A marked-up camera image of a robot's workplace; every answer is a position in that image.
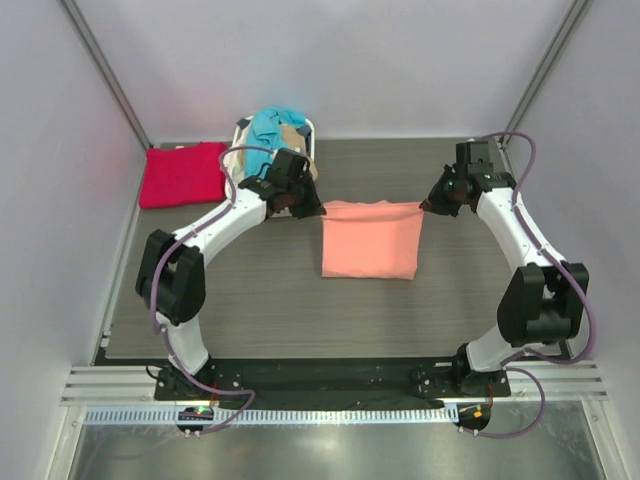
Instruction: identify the right aluminium corner post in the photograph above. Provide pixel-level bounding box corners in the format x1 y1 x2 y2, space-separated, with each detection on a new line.
499 0 594 146

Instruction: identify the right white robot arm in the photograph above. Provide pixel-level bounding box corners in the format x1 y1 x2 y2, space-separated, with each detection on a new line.
420 139 589 396

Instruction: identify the white slotted cable duct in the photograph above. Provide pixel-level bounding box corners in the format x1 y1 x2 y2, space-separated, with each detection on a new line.
83 404 459 427

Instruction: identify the salmon pink t-shirt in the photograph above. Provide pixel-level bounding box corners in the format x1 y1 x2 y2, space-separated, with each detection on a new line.
322 200 423 280

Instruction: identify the aluminium frame rail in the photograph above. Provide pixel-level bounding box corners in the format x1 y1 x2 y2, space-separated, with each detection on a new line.
60 362 608 406

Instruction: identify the white perforated laundry basket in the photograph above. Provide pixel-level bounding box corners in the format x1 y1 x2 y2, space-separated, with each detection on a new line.
220 114 325 219

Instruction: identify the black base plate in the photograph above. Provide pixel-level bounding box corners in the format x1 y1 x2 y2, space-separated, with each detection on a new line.
155 357 511 408

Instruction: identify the left aluminium corner post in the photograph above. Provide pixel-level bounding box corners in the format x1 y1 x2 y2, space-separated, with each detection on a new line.
58 0 152 149

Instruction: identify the aluminium corner post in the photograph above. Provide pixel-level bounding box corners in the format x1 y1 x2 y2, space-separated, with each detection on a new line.
499 0 594 146
58 0 152 149

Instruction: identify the turquoise blue t-shirt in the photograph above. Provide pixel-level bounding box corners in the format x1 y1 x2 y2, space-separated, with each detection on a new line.
244 107 306 177

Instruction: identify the white t-shirt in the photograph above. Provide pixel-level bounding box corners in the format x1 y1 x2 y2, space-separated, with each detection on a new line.
223 126 249 198

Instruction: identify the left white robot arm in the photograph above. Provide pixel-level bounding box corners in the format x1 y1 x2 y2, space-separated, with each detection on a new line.
135 147 325 400

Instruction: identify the folded red t-shirt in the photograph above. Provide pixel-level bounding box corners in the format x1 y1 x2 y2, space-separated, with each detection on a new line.
138 142 226 210

